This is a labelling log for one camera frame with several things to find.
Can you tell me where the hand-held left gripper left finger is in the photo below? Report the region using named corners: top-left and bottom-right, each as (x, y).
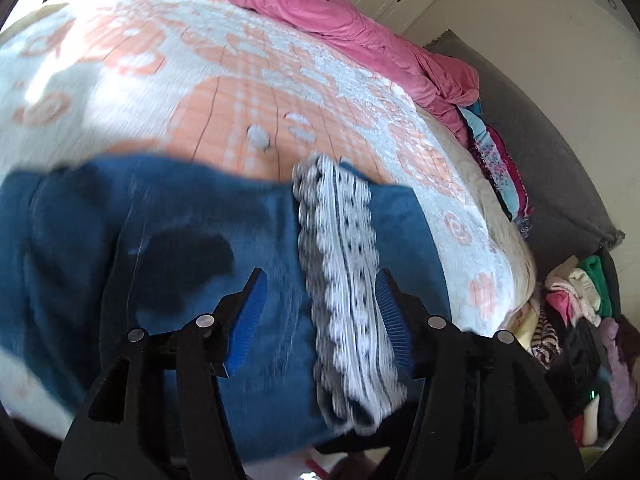
top-left (54, 267), bottom-right (269, 480)

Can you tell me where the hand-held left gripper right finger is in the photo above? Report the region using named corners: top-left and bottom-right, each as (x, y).
top-left (374, 267), bottom-right (586, 480)

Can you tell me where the blue denim skirt with lace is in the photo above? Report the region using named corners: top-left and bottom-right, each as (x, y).
top-left (0, 151), bottom-right (452, 467)

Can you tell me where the heap of mixed clothes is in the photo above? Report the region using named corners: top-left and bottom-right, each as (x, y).
top-left (527, 254), bottom-right (638, 448)

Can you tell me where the stack of folded colourful clothes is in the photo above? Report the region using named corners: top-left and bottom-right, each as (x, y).
top-left (457, 100), bottom-right (535, 240)

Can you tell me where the grey padded headboard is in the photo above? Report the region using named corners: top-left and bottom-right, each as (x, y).
top-left (424, 29), bottom-right (627, 248)

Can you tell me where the white orange printed blanket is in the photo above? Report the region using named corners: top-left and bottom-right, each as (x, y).
top-left (0, 0), bottom-right (538, 441)

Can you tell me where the pink duvet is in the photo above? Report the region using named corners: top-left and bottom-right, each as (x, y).
top-left (127, 0), bottom-right (482, 148)

